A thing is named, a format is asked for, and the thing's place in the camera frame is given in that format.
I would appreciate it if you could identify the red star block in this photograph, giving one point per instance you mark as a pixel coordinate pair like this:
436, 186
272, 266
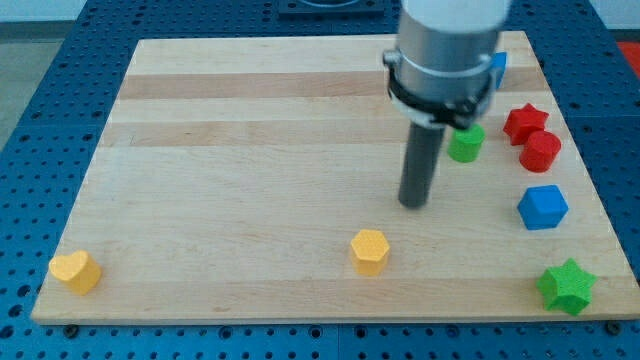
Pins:
522, 122

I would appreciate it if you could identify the green cylinder block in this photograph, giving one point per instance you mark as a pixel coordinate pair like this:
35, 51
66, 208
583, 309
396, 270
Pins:
465, 145

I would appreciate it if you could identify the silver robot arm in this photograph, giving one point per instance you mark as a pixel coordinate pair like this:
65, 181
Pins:
440, 70

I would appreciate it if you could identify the blue cube block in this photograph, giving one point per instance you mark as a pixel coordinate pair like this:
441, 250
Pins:
542, 207

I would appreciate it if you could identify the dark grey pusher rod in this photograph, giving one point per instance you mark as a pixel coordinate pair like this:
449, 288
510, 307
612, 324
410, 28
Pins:
420, 161

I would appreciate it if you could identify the yellow heart block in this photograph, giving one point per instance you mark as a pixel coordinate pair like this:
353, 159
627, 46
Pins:
79, 272

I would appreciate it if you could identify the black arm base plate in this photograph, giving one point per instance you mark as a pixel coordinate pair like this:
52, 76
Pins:
290, 8

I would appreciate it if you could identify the blue block behind arm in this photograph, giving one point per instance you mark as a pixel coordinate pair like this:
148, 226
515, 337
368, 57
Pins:
499, 65

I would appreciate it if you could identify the wooden board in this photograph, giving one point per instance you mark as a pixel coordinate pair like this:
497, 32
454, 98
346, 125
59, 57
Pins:
232, 175

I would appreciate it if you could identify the red cylinder block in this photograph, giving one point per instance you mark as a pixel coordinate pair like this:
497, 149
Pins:
539, 151

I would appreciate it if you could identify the green star block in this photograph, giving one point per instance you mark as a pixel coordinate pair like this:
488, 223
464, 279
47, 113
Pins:
566, 288

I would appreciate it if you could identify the yellow hexagon block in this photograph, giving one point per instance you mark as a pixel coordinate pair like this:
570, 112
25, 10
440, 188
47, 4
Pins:
369, 252

